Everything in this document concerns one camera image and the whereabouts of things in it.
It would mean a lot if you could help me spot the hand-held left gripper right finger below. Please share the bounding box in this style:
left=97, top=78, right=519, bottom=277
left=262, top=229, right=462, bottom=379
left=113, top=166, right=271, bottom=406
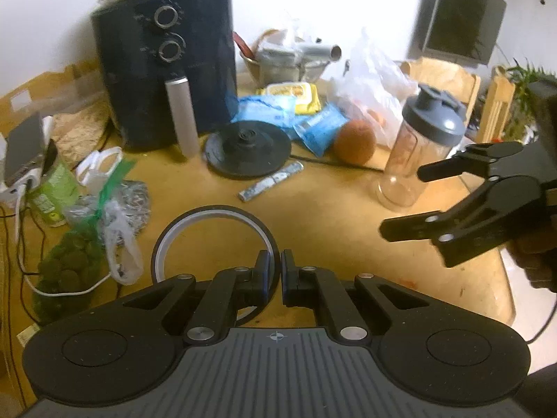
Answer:
left=281, top=250, right=430, bottom=343

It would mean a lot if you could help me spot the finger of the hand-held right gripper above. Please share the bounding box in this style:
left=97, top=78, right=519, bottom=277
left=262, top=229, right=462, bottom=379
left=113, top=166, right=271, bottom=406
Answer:
left=379, top=178, right=548, bottom=269
left=418, top=141, right=530, bottom=183

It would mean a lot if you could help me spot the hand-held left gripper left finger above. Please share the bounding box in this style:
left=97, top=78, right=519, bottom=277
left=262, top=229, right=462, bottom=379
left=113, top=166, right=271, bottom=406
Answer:
left=123, top=250, right=271, bottom=344

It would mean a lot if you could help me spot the black tape roll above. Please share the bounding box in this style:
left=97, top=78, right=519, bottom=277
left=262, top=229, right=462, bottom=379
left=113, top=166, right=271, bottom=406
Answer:
left=151, top=204, right=280, bottom=328

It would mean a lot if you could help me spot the person's right hand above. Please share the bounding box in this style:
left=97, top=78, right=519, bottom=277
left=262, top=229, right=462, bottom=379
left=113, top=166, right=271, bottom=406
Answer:
left=507, top=217, right=557, bottom=292

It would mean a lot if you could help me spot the green potted plant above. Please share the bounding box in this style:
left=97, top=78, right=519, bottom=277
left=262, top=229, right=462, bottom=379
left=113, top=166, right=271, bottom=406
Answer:
left=500, top=58, right=557, bottom=141

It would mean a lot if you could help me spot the wooden chair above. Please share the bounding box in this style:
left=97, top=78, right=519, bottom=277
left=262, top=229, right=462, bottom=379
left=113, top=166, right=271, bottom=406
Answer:
left=478, top=67, right=517, bottom=143
left=399, top=57, right=482, bottom=128

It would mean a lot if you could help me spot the clear shaker bottle grey lid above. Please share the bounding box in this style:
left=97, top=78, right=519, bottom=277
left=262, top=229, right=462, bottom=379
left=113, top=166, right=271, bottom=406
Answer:
left=377, top=83, right=467, bottom=210

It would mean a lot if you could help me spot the silver stick sachet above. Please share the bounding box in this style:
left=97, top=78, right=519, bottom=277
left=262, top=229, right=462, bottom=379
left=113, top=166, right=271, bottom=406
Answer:
left=238, top=161, right=304, bottom=203

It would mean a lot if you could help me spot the black round kettle base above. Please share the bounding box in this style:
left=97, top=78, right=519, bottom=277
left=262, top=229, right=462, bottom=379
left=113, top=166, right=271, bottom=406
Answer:
left=204, top=121, right=292, bottom=179

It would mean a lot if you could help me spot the large clear plastic bag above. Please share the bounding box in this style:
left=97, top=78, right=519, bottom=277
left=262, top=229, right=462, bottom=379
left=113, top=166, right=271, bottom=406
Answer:
left=330, top=27, right=419, bottom=147

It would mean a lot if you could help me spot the brown round fruit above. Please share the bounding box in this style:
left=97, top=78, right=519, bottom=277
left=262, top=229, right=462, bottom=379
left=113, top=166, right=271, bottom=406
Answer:
left=334, top=121, right=377, bottom=165

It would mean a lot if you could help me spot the small knotted clear plastic bag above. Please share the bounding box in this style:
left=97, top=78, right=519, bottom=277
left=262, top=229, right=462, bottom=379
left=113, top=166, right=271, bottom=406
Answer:
left=103, top=201, right=145, bottom=287

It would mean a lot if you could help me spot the black monitor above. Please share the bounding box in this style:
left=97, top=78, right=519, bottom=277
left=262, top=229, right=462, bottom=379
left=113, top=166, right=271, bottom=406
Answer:
left=419, top=0, right=508, bottom=67

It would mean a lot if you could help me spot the blue wipes packet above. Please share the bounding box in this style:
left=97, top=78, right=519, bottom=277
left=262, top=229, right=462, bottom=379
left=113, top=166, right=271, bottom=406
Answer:
left=230, top=94, right=297, bottom=128
left=291, top=103, right=350, bottom=158

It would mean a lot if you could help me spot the zip bag of dark seeds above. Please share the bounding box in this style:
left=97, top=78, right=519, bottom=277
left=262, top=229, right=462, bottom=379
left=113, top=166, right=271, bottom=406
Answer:
left=64, top=158, right=153, bottom=228

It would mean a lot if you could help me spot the yellow wipes packet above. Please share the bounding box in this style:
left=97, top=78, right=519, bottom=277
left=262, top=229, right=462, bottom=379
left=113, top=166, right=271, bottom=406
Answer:
left=256, top=82, right=322, bottom=116

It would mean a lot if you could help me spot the bag of green balls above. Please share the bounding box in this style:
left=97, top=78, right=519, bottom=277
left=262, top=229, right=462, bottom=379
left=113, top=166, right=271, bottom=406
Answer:
left=32, top=221, right=115, bottom=324

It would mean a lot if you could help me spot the foil roll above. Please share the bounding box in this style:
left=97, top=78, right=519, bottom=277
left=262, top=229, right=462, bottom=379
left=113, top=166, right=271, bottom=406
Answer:
left=299, top=42, right=344, bottom=63

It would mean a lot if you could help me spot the green can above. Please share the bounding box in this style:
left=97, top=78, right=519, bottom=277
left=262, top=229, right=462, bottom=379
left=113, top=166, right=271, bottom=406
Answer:
left=26, top=138, right=82, bottom=228

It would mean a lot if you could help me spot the black air fryer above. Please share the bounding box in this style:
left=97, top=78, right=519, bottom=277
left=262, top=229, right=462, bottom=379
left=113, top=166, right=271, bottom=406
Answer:
left=90, top=0, right=238, bottom=158

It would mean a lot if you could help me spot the beige grain bag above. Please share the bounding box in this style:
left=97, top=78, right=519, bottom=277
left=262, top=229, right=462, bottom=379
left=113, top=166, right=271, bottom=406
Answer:
left=51, top=103, right=110, bottom=158

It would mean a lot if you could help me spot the white charger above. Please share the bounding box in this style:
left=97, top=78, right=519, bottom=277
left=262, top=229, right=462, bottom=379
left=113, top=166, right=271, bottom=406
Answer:
left=0, top=167, right=43, bottom=202

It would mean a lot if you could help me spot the grey power bank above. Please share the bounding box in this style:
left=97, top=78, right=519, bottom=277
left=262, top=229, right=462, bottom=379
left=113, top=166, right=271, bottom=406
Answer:
left=3, top=112, right=47, bottom=184

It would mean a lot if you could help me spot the cardboard sheet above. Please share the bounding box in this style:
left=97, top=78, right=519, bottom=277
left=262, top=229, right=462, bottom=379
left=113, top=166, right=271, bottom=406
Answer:
left=0, top=60, right=110, bottom=115

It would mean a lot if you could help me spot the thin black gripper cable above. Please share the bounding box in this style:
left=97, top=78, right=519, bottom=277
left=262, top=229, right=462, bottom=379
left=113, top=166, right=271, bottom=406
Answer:
left=523, top=300, right=557, bottom=346

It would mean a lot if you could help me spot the white plastic handle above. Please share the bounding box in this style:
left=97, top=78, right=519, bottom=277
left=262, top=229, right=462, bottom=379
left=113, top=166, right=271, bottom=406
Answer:
left=75, top=147, right=124, bottom=184

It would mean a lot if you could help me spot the white cable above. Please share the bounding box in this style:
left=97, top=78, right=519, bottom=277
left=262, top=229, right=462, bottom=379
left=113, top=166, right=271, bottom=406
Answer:
left=12, top=183, right=115, bottom=297

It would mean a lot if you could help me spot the black charger cable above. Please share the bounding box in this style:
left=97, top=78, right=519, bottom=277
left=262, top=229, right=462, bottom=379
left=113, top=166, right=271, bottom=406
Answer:
left=0, top=202, right=57, bottom=327

